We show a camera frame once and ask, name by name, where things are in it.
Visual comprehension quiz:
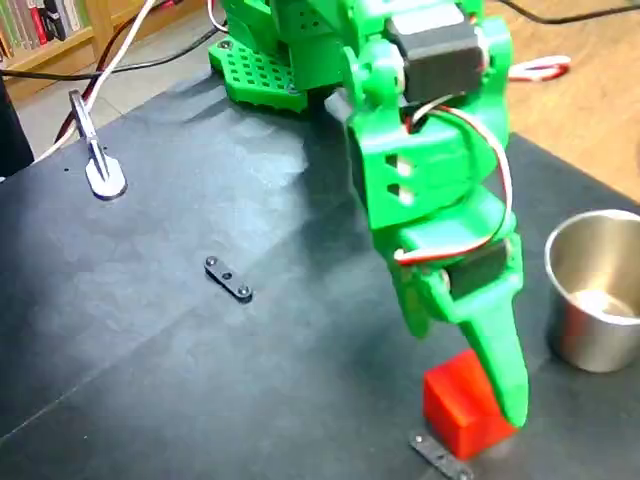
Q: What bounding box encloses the red cube block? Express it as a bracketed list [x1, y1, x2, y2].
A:
[422, 348, 519, 460]

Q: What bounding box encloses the stainless steel cup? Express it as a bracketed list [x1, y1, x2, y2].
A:
[543, 209, 640, 374]

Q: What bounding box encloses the black screwed joining plate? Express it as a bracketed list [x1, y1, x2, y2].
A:
[408, 432, 474, 480]
[203, 255, 255, 306]

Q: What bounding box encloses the metal stand with round foot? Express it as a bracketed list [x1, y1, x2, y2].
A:
[68, 89, 128, 202]

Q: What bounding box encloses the wooden bookshelf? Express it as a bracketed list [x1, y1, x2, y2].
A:
[0, 0, 214, 101]

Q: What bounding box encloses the red white servo cable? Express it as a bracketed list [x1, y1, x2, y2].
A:
[393, 94, 516, 267]

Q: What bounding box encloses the red white striped cable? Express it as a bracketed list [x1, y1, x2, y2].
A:
[508, 55, 572, 84]

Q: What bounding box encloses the black cable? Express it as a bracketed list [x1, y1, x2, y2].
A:
[499, 0, 640, 25]
[0, 27, 224, 82]

